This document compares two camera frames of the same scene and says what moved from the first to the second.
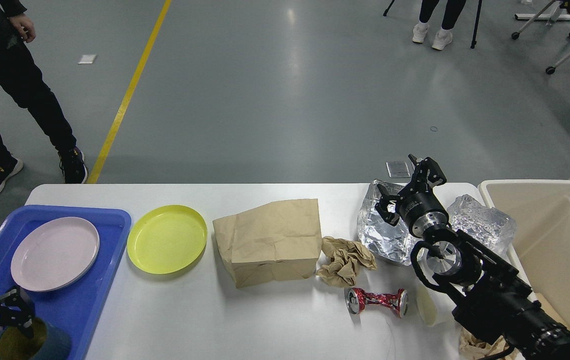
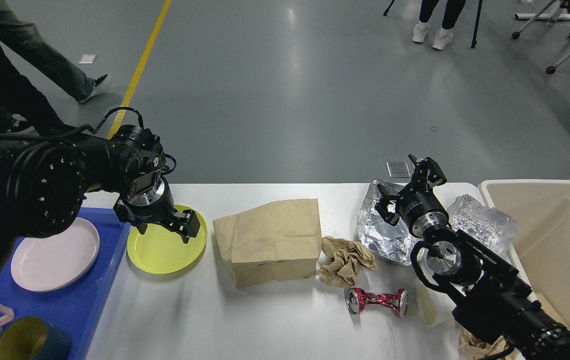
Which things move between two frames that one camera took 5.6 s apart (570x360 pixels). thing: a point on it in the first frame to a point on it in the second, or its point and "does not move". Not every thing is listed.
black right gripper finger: [435, 176] does not move
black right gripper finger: [391, 218] does not move
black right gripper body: [421, 209] does not move
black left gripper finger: [17, 301] to [186, 224]
